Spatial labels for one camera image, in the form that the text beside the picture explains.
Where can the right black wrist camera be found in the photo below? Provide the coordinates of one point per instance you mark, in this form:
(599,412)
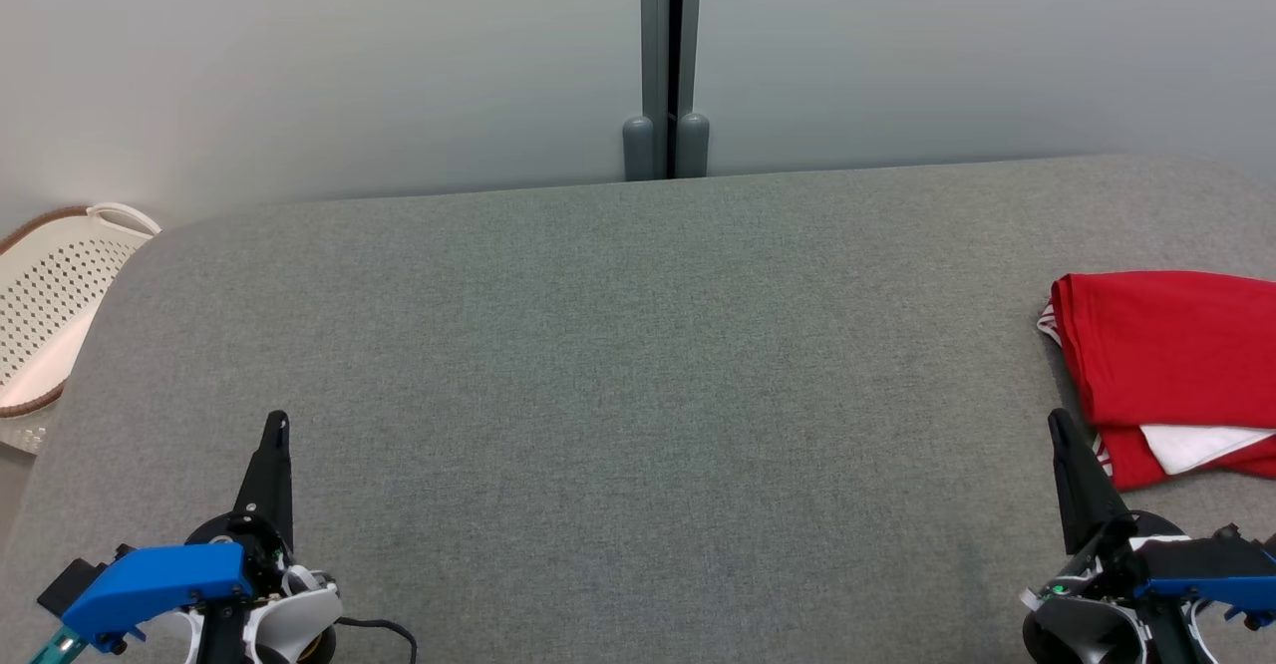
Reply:
(1196,556)

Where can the red white sports jersey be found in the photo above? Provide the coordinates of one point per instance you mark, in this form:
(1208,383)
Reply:
(1166,345)

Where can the white perforated laundry basket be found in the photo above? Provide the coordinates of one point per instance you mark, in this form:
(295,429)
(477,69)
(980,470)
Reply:
(50,285)

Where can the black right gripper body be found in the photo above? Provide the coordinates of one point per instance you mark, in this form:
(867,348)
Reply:
(1107,564)

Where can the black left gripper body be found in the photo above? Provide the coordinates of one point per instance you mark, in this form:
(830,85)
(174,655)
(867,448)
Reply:
(264,554)

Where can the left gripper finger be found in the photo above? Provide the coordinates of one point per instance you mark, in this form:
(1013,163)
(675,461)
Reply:
(271,480)

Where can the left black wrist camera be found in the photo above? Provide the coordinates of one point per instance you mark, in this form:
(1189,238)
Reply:
(75,584)

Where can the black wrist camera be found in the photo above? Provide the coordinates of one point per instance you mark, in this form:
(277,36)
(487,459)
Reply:
(1196,556)
(75,584)

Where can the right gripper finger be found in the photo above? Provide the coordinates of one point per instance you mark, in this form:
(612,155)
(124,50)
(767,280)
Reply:
(1082,495)

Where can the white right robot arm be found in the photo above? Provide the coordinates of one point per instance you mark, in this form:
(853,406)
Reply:
(1082,629)

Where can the left blue camera mount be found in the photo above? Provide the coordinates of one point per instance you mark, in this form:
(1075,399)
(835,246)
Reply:
(150,584)

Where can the grey door frame post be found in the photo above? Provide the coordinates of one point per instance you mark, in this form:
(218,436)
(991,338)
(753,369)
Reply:
(663,46)

